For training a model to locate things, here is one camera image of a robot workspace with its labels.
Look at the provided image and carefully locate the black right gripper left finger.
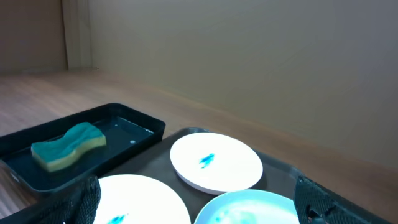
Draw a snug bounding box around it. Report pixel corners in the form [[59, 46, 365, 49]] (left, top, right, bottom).
[[38, 175, 101, 224]]

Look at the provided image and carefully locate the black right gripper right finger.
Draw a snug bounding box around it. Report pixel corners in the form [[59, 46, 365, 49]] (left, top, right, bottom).
[[293, 175, 389, 224]]

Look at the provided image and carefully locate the white plate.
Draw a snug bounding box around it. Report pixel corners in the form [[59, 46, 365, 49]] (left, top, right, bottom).
[[94, 174, 191, 224]]

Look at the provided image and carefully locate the green yellow sponge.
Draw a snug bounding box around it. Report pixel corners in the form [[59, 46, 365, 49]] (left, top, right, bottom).
[[30, 122, 107, 172]]

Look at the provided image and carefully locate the light blue shallow plate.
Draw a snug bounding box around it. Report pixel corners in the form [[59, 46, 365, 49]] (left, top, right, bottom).
[[194, 189, 299, 224]]

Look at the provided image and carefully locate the white plate stain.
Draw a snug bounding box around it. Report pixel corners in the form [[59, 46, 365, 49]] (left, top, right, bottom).
[[170, 133, 263, 195]]

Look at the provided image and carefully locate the black water tub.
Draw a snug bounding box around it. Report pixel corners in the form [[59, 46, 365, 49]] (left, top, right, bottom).
[[1, 103, 165, 198]]

